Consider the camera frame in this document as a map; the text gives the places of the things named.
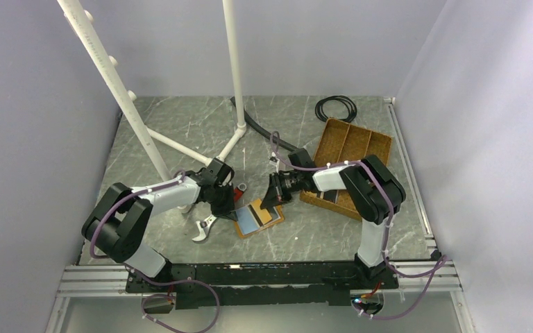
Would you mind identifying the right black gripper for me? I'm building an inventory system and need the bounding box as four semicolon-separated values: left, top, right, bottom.
260;171;303;210

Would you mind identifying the black rubber hose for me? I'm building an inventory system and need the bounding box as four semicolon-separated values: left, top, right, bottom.
229;96;301;153

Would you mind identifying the red handled adjustable wrench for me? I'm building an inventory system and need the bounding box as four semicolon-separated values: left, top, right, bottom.
192;182;248;244

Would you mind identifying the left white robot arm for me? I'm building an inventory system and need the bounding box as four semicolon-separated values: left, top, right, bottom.
81;158;236;291

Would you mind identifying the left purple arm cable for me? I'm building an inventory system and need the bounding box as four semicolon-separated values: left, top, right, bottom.
89;170;221;333

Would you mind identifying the aluminium extrusion rail frame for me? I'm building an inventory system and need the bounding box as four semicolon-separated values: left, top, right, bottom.
45;96;477;333

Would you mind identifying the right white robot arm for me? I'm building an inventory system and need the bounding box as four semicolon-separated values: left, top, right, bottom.
260;148;406;288

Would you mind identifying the coiled black cable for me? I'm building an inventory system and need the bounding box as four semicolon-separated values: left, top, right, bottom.
314;95;358;123

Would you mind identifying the brown woven divided tray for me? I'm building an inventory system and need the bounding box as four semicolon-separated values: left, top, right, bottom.
299;119;392;220

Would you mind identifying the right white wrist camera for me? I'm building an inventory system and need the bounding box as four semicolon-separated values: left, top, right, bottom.
269;156;280;167

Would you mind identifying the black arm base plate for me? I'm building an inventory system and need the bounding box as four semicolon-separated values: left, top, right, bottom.
126;260;399;309

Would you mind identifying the white PVC pipe frame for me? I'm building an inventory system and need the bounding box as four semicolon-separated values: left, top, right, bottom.
58;0;247;180

